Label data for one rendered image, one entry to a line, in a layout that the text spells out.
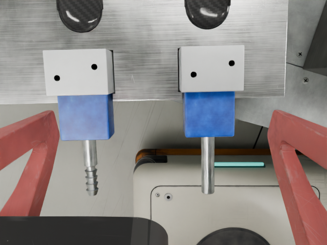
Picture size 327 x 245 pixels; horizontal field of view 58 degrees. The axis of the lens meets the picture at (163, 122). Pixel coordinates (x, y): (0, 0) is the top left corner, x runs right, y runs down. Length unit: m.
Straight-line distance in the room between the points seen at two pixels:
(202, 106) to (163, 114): 0.88
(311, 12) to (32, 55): 0.28
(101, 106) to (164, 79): 0.06
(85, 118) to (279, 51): 0.18
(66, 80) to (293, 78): 0.23
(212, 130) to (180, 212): 0.69
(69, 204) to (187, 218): 0.54
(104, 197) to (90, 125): 0.99
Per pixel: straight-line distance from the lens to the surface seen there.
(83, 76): 0.24
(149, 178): 0.89
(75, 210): 1.29
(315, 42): 0.35
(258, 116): 0.34
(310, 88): 0.35
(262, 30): 0.28
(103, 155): 1.18
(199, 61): 0.24
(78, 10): 0.28
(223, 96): 0.25
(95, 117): 0.26
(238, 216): 0.96
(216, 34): 0.27
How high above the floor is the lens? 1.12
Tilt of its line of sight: 81 degrees down
